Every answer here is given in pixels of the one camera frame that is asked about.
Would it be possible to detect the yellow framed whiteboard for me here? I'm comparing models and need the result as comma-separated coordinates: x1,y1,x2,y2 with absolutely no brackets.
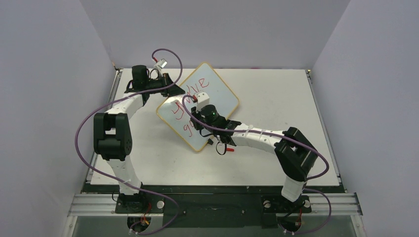
156,63,240,152

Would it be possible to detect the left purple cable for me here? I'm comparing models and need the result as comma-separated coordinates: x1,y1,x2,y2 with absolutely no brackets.
75,48,184,236

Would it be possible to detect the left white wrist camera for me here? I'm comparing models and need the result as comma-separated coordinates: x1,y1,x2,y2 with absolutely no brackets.
153,58,168,75

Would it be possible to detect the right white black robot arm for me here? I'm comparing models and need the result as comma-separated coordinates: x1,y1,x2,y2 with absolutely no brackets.
189,105,320,211

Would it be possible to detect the aluminium rail frame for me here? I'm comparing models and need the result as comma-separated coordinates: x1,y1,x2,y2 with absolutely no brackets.
63,191,366,237

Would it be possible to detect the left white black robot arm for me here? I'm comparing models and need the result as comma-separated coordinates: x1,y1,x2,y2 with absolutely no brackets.
93,65,185,213

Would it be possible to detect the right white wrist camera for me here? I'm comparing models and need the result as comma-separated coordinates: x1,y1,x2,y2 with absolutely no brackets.
193,91,210,111

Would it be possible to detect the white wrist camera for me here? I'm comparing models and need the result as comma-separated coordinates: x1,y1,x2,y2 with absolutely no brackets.
153,58,168,75
193,91,210,111

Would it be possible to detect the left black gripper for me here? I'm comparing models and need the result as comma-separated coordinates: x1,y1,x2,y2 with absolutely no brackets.
145,74,186,98

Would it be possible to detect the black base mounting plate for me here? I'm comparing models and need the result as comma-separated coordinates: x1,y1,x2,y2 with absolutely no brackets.
112,185,312,231

